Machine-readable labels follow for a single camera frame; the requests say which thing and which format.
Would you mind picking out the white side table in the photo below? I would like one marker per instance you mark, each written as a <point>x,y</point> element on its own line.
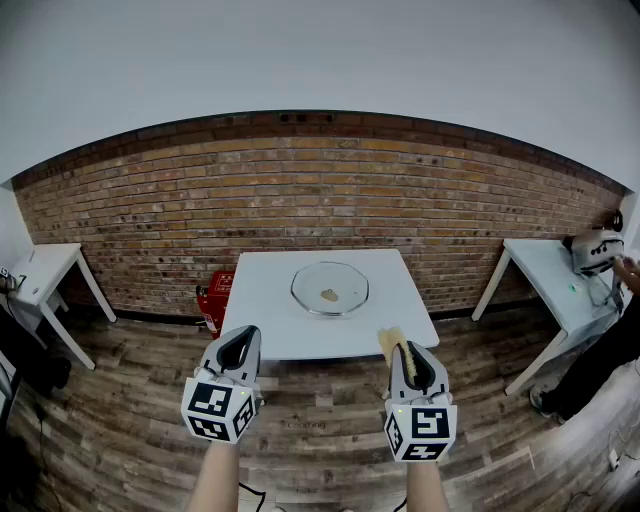
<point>545,280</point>
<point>45,270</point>

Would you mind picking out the yellow sponge brush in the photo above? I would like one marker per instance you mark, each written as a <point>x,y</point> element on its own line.
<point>390,340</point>

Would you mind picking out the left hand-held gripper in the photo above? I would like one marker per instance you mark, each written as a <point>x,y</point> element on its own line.
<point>215,405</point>

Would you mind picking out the white power strip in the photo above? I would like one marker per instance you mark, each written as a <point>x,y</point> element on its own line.
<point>614,460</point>

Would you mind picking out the round glass plate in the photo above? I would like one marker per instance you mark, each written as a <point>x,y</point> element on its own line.
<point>310,285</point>

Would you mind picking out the white device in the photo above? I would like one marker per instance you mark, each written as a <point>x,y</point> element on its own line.
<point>592,252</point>

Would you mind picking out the person's left forearm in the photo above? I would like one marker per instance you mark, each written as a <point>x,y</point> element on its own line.
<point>215,480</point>

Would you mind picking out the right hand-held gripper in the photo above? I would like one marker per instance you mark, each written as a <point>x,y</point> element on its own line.
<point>425,425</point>

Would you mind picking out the red fire extinguisher box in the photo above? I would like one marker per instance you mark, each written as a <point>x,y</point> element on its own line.
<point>217,300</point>

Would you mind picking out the person's right forearm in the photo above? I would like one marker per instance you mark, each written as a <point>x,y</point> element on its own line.
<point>425,487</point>

